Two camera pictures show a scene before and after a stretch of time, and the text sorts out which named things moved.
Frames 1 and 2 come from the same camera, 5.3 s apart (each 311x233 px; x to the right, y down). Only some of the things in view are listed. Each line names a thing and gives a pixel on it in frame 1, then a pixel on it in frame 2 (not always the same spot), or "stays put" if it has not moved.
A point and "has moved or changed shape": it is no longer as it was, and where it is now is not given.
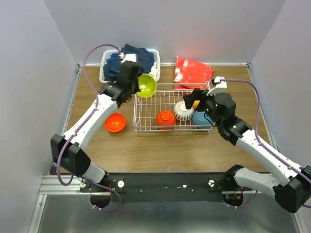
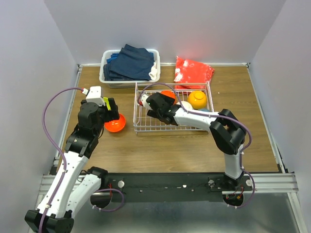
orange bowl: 115,122 stays put
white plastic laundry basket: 157,62 stays put
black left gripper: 137,90 → 114,112
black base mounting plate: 165,187 stays put
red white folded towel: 189,72 stays put
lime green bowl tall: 147,84 has moved or changed shape
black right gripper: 189,99 → 169,101
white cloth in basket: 154,71 stays put
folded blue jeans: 144,58 stays put
